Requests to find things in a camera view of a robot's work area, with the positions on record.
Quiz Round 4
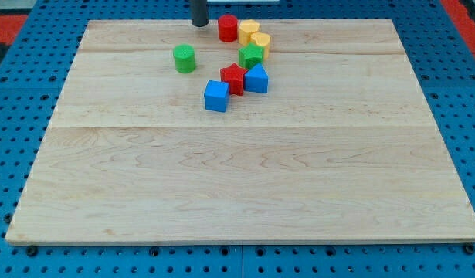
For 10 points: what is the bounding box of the yellow hexagon block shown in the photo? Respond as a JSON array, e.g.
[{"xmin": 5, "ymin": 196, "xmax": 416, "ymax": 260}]
[{"xmin": 238, "ymin": 19, "xmax": 260, "ymax": 46}]

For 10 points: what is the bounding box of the light wooden board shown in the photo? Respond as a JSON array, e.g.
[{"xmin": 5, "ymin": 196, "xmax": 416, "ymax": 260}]
[{"xmin": 5, "ymin": 19, "xmax": 475, "ymax": 246}]

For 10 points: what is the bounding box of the green cylinder block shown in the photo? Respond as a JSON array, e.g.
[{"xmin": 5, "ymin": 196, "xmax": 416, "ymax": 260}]
[{"xmin": 172, "ymin": 44, "xmax": 196, "ymax": 73}]

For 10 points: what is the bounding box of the red cylinder block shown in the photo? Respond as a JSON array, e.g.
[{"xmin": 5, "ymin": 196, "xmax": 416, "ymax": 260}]
[{"xmin": 217, "ymin": 14, "xmax": 238, "ymax": 42}]

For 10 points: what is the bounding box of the blue triangle block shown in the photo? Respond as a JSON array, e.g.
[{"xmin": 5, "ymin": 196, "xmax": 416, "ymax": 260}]
[{"xmin": 244, "ymin": 63, "xmax": 269, "ymax": 93}]

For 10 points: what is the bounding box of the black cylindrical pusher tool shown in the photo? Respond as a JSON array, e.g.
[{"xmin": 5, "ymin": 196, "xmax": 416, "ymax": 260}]
[{"xmin": 189, "ymin": 0, "xmax": 209, "ymax": 27}]

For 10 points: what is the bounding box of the yellow heart block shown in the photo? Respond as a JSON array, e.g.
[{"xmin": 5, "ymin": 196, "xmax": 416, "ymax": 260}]
[{"xmin": 250, "ymin": 32, "xmax": 271, "ymax": 59}]

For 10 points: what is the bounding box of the green star block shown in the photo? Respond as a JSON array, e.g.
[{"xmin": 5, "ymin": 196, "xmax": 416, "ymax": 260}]
[{"xmin": 238, "ymin": 42, "xmax": 265, "ymax": 70}]

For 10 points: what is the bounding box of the red star block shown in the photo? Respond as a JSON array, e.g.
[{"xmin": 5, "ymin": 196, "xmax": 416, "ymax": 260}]
[{"xmin": 220, "ymin": 63, "xmax": 248, "ymax": 96}]

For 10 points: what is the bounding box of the blue cube block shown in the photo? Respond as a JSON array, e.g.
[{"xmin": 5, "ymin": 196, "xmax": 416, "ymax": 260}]
[{"xmin": 204, "ymin": 80, "xmax": 229, "ymax": 113}]

